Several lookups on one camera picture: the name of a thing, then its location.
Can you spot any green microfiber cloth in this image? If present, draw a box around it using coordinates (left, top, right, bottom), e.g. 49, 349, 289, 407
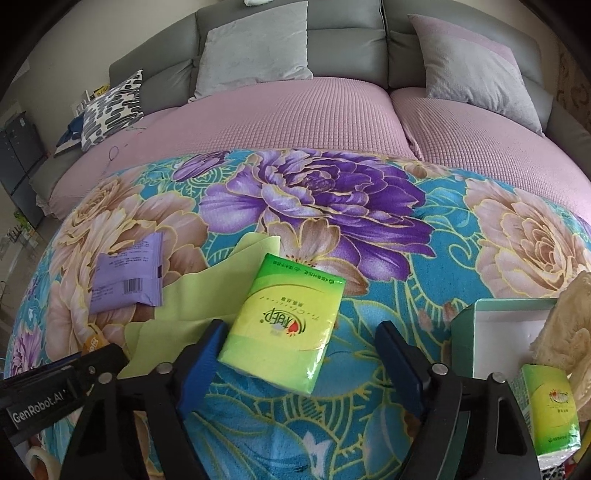
118, 233, 280, 379

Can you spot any grey pink cushion right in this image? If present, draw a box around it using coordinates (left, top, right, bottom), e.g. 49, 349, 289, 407
408, 14, 543, 135

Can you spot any small green tissue pack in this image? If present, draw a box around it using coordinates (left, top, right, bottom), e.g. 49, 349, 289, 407
510, 364, 581, 470

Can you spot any red tape roll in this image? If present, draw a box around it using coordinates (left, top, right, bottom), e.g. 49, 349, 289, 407
25, 446, 61, 480

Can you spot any grey cushion left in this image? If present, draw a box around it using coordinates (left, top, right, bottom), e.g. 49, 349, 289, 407
189, 1, 314, 102

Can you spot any purple wet wipes pack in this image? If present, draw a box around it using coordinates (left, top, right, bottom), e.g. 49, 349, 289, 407
89, 232, 163, 315

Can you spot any blue cushion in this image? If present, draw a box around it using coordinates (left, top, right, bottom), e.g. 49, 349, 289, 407
54, 114, 84, 156

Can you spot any pink sofa seat cover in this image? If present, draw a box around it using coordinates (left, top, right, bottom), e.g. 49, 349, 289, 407
48, 77, 590, 218

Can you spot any teal white shallow box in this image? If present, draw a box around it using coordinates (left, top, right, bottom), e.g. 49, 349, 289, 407
452, 299, 555, 385

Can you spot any orange sachet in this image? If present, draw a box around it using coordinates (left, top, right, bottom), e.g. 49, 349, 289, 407
82, 332, 109, 355

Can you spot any dark cabinet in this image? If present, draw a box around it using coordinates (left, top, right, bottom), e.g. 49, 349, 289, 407
0, 112, 47, 227

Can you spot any black white patterned cushion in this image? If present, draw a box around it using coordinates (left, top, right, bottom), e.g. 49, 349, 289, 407
81, 69, 143, 153

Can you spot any floral blue tablecloth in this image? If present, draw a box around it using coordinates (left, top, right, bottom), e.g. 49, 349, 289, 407
6, 149, 590, 479

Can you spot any grey white plush dog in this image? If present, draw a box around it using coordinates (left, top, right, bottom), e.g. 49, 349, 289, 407
243, 0, 273, 7

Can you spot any cream lace scrunchie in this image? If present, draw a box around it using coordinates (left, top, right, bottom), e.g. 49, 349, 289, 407
530, 272, 591, 422

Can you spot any grey sofa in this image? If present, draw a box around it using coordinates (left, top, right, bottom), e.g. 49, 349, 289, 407
31, 1, 590, 216

